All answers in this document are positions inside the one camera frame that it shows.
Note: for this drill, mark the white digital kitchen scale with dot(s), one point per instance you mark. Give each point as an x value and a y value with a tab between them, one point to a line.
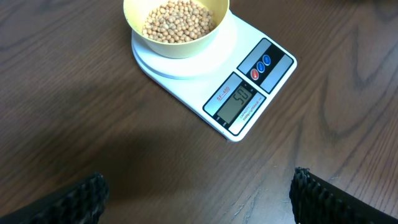
230	83

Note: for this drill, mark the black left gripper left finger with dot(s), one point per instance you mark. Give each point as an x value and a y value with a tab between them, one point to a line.
81	202

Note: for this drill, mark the yellow plastic bowl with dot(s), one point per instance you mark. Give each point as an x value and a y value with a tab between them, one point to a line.
176	29

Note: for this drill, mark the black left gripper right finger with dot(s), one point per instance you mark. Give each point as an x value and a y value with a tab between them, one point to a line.
315	201

